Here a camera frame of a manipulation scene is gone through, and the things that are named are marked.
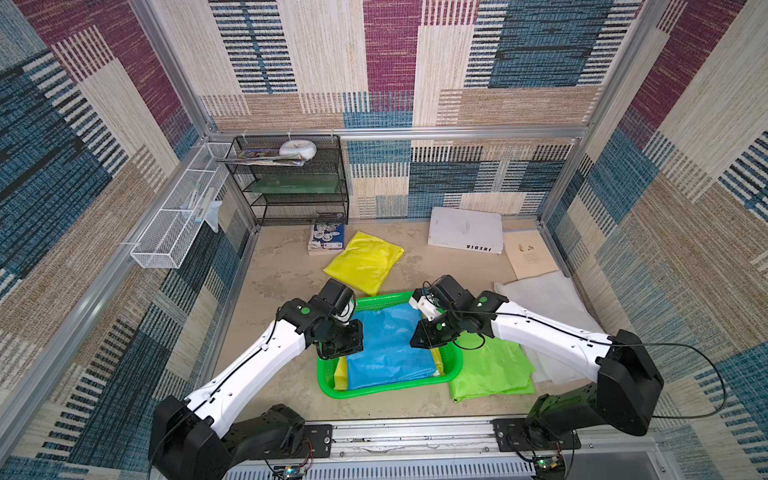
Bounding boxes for beige paper booklet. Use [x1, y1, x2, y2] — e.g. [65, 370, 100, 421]
[503, 229, 560, 280]

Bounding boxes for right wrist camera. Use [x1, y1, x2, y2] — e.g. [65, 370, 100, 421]
[408, 291, 442, 322]

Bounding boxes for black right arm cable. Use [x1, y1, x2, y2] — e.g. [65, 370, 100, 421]
[449, 308, 728, 421]

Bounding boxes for blue raincoat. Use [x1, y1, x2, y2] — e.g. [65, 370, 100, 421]
[347, 303, 439, 390]

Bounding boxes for white wire wall basket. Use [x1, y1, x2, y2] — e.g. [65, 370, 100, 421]
[130, 142, 229, 269]

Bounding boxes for small yellow raincoat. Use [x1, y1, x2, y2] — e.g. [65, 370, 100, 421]
[324, 231, 405, 296]

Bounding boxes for magazines on shelf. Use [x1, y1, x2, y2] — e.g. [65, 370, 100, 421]
[218, 148, 306, 167]

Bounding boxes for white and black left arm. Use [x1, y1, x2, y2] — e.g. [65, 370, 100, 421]
[148, 279, 363, 479]

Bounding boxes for black wire mesh shelf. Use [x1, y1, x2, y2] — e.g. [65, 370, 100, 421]
[224, 134, 350, 227]

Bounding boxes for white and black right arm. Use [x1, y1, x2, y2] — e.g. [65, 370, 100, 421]
[409, 275, 664, 449]

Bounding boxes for large yellow raincoat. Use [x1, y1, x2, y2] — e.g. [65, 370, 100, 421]
[334, 349, 445, 391]

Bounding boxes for lime green folded raincoat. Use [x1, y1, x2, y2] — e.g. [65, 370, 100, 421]
[449, 333, 535, 403]

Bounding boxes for green perforated plastic basket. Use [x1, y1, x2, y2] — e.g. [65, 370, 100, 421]
[317, 292, 464, 400]

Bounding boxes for white folded raincoat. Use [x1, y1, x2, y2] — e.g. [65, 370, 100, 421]
[494, 271, 604, 385]

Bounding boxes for white flat box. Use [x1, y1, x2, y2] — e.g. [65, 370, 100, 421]
[428, 207, 503, 255]

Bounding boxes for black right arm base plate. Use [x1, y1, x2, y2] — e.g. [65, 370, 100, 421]
[491, 416, 582, 452]

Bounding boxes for white round object on shelf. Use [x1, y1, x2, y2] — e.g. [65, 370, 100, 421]
[279, 139, 317, 161]

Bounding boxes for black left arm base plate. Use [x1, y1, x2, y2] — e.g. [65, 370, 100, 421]
[288, 424, 334, 459]

